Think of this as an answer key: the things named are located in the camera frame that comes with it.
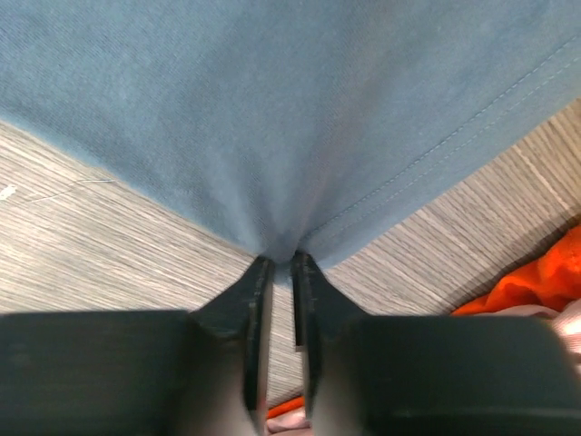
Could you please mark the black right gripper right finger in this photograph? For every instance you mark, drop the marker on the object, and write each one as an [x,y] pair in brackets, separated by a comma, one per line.
[436,377]

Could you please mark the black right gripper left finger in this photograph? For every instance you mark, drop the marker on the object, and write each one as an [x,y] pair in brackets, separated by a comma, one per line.
[164,372]

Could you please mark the grey-blue t shirt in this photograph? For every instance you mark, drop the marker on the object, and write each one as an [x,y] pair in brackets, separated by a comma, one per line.
[288,125]

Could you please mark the light pink folded t shirt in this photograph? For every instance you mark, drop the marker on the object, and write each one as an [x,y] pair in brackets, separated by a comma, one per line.
[289,418]

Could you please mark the orange folded t shirt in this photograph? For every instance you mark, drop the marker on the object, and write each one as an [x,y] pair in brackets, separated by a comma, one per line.
[526,281]

